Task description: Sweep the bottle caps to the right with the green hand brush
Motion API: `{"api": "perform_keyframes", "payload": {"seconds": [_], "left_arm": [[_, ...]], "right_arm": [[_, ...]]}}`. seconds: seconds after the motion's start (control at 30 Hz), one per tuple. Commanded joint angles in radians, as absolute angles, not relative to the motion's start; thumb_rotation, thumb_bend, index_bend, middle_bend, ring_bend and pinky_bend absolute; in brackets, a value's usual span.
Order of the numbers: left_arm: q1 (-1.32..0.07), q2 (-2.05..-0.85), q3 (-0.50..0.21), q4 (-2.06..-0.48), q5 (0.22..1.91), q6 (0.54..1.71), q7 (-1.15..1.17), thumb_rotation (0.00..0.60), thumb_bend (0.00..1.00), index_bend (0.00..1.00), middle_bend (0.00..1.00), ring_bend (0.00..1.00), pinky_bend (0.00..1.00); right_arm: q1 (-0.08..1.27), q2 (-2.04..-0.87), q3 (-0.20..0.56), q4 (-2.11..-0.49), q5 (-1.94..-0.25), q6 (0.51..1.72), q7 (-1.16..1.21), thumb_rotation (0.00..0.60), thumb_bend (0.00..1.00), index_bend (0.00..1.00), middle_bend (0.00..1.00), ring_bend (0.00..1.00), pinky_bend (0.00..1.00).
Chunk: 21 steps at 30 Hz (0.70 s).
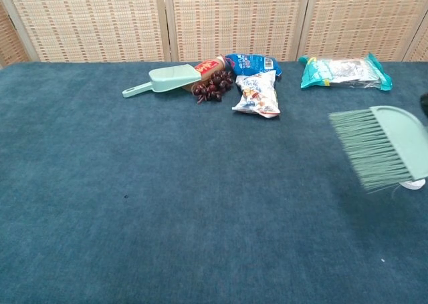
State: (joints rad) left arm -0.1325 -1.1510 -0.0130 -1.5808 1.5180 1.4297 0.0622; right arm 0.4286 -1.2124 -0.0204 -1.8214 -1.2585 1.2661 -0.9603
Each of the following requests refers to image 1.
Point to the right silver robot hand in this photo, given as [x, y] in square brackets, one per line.
[425, 104]

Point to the white bottle cap with print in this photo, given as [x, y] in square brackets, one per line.
[414, 184]

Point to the woven bamboo screen panel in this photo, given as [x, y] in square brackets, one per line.
[10, 43]
[93, 20]
[234, 16]
[421, 48]
[364, 16]

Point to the teal and clear package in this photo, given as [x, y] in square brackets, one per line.
[341, 71]

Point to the white snack bag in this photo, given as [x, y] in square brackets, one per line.
[257, 97]

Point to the blue snack bag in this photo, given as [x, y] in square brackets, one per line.
[250, 63]

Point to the dark red grape bunch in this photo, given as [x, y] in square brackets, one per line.
[214, 87]

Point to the red brown snack box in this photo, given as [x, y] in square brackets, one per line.
[207, 67]

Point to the mint green dustpan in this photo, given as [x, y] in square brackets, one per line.
[170, 78]

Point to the blue felt table mat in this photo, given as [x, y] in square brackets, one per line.
[133, 183]

